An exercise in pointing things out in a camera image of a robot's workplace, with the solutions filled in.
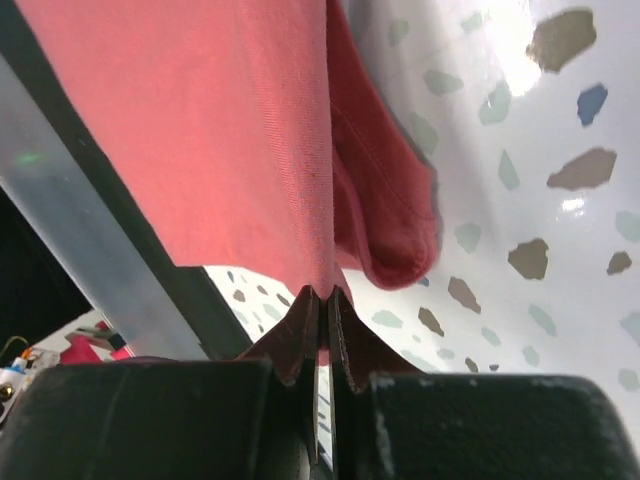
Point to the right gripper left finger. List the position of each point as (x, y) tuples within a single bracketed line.
[(250, 418)]

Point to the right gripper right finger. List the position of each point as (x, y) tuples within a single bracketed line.
[(393, 421)]

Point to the salmon pink t shirt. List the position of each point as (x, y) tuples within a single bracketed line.
[(251, 137)]

